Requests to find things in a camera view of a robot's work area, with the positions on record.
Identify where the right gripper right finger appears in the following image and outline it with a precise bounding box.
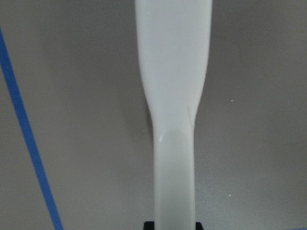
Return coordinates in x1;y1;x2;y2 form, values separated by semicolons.
195;222;203;230

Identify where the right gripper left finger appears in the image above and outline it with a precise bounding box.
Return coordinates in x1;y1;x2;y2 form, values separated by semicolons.
143;221;155;230

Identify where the beige hand brush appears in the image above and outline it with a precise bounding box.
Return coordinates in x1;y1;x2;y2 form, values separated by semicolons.
135;0;213;230

